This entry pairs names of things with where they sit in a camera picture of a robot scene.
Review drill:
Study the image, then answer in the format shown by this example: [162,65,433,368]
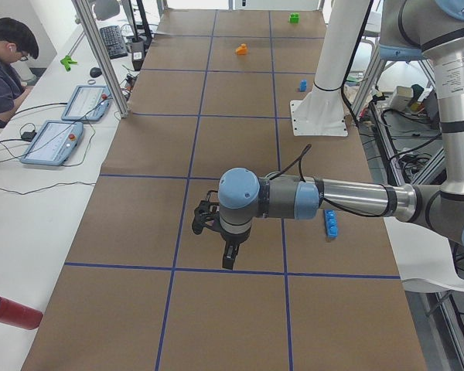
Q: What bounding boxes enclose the orange trapezoid block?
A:
[235,43,248,56]

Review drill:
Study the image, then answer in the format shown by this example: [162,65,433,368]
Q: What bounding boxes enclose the long blue block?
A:
[323,209,339,239]

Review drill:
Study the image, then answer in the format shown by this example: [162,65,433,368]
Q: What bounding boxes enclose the small blue block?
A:
[299,80,308,92]

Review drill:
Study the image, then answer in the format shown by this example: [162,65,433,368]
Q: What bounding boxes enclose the white paper sheet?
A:
[384,217,464,293]

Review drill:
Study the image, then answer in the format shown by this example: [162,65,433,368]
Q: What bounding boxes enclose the far teach pendant tablet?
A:
[61,85,110,121]

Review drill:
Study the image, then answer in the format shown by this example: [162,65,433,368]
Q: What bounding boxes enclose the teach pendant tablet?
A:
[61,85,110,121]
[19,120,84,166]

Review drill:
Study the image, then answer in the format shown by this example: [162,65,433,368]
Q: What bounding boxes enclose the near teach pendant tablet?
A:
[19,120,84,166]

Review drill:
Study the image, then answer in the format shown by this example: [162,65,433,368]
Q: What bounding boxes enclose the black computer mouse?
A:
[90,67,102,78]

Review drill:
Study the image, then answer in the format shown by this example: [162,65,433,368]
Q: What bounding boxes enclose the white box on floor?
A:
[388,86,414,111]

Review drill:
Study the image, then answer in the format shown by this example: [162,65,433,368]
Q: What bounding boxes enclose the green block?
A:
[289,12,300,24]

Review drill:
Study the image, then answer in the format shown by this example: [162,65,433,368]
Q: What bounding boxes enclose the black keyboard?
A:
[99,26,128,60]

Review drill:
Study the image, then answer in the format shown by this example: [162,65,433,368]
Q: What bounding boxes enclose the red cardboard tube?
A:
[0,296,43,330]

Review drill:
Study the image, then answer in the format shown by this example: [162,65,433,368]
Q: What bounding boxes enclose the green plastic clamp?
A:
[60,55,78,72]

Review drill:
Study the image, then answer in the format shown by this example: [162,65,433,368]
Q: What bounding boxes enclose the seated person dark shirt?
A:
[0,17,39,128]

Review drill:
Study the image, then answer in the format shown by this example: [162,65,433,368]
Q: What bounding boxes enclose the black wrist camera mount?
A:
[192,190,220,235]

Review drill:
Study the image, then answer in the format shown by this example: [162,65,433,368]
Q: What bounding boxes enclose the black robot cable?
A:
[270,144,395,217]

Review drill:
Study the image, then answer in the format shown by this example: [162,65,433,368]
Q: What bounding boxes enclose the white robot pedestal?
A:
[290,0,372,137]

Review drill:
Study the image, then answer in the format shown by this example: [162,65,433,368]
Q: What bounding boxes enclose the aluminium frame post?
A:
[72,0,129,118]

